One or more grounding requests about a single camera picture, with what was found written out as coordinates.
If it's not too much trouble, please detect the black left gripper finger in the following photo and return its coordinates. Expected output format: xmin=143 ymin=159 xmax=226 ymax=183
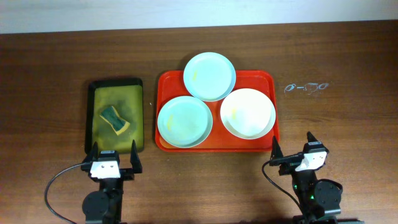
xmin=130 ymin=140 xmax=141 ymax=170
xmin=88 ymin=142 xmax=98 ymax=162

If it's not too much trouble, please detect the green and yellow sponge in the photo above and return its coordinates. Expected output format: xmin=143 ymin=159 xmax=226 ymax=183
xmin=99 ymin=106 xmax=130 ymax=136

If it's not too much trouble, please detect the light green plate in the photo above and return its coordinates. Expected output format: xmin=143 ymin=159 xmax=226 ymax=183
xmin=157 ymin=96 xmax=213 ymax=148

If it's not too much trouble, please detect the light blue plate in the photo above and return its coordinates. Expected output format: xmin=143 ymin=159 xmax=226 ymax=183
xmin=183 ymin=52 xmax=236 ymax=101

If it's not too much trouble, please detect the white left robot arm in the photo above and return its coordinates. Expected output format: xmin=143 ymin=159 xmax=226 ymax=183
xmin=81 ymin=141 xmax=142 ymax=224

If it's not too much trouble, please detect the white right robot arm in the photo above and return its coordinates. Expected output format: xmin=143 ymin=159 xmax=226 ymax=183
xmin=266 ymin=132 xmax=343 ymax=223

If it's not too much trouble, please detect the black tray with yellow liquid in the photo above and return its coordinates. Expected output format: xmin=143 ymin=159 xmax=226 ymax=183
xmin=85 ymin=78 xmax=144 ymax=154

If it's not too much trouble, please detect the red plastic tray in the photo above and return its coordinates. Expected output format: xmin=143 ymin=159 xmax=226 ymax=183
xmin=154 ymin=70 xmax=280 ymax=152

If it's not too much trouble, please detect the white plate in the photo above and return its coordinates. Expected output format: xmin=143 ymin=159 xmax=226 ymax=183
xmin=220 ymin=88 xmax=276 ymax=140

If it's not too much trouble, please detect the white chalk mark on table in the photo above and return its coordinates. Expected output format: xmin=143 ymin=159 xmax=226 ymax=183
xmin=284 ymin=83 xmax=330 ymax=95

